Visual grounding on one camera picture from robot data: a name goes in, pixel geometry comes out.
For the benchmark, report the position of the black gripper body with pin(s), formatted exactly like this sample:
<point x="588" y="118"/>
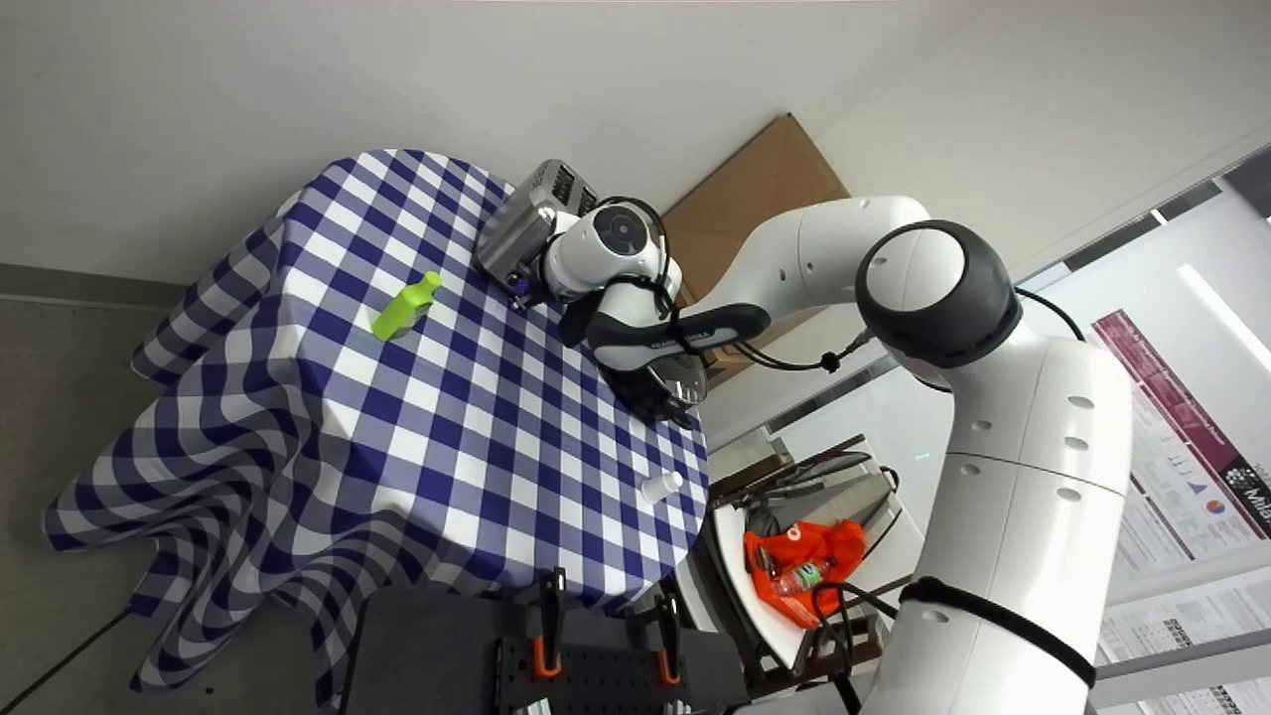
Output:
<point x="553" y="281"/>

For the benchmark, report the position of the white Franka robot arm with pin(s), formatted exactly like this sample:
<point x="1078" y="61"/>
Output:
<point x="1032" y="463"/>

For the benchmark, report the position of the green plastic bottle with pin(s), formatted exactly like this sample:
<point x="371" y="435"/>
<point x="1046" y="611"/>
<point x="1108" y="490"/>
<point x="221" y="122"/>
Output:
<point x="401" y="309"/>

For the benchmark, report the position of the black cooking pot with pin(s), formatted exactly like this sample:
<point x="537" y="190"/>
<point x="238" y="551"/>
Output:
<point x="668" y="391"/>

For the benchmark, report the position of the blue white checkered tablecloth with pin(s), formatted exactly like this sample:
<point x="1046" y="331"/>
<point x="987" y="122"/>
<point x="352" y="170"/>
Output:
<point x="400" y="440"/>

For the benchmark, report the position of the white plastic bottle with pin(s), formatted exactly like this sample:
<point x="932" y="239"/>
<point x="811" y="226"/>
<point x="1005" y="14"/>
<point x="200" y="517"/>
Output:
<point x="662" y="490"/>

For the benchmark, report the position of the black clamp orange tip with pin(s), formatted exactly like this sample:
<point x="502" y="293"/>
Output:
<point x="668" y="651"/>
<point x="545" y="636"/>

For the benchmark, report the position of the white round side table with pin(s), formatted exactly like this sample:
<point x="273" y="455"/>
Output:
<point x="756" y="599"/>

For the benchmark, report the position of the orange bag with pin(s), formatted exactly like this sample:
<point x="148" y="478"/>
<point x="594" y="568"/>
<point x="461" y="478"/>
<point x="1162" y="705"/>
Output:
<point x="794" y="568"/>

